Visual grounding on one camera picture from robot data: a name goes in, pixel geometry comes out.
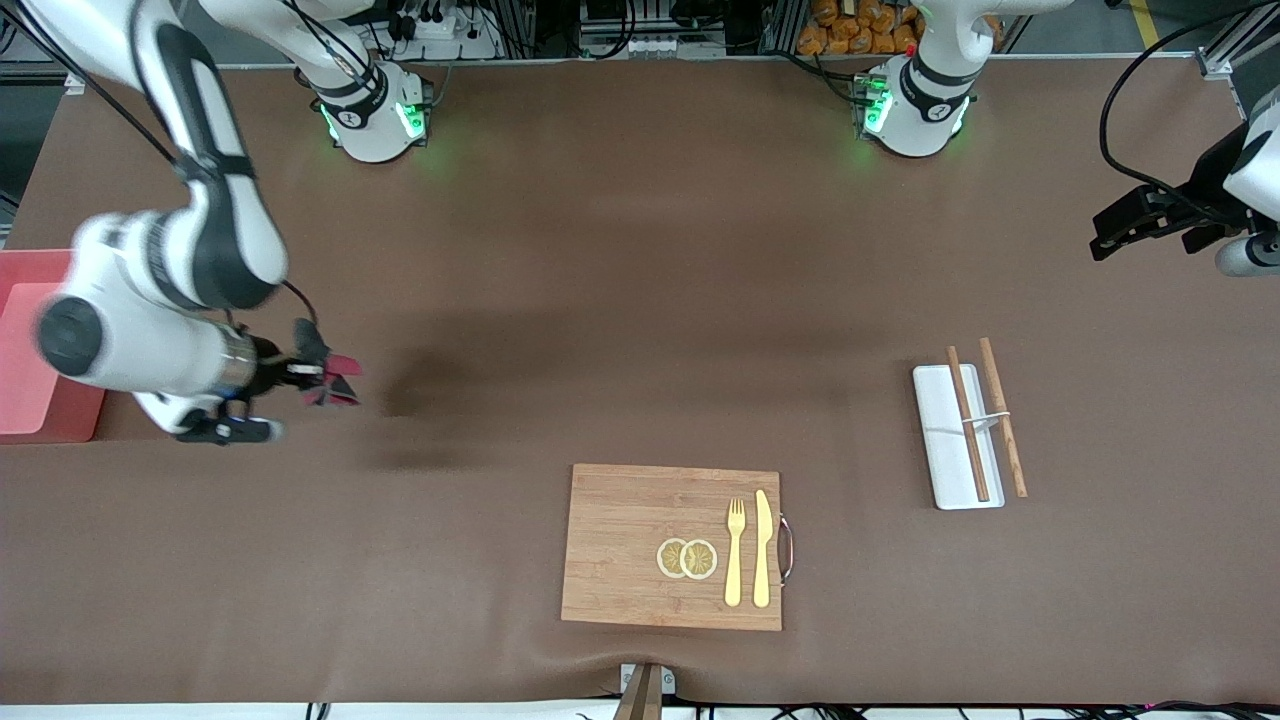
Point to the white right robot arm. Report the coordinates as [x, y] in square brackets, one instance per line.
[210, 240]

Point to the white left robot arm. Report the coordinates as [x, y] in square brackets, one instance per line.
[915, 100]

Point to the lemon slice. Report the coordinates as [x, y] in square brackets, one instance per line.
[700, 560]
[667, 558]

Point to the pink plastic bin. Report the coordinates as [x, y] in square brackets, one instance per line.
[20, 400]

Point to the long white power strip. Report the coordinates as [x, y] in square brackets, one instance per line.
[650, 45]

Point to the white power strip with plugs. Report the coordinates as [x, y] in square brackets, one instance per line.
[450, 35]

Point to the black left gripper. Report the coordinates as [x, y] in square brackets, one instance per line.
[1207, 182]

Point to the white rectangular tray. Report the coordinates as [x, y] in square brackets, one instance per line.
[945, 460]

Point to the thin white chopstick rest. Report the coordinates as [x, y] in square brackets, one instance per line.
[990, 419]

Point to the pink and grey cloth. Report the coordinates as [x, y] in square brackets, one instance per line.
[343, 363]

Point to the yellow plastic knife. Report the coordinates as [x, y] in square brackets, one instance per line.
[762, 550]

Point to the brown wooden chopstick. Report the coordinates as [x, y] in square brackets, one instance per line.
[1012, 455]
[975, 455]

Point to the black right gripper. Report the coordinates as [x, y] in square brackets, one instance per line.
[269, 366]

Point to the yellow plastic fork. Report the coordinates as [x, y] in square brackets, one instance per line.
[735, 570]

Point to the aluminium frame profile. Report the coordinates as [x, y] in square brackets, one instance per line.
[1225, 55]
[72, 80]

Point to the orange items pile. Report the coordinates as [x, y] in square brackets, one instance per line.
[850, 35]

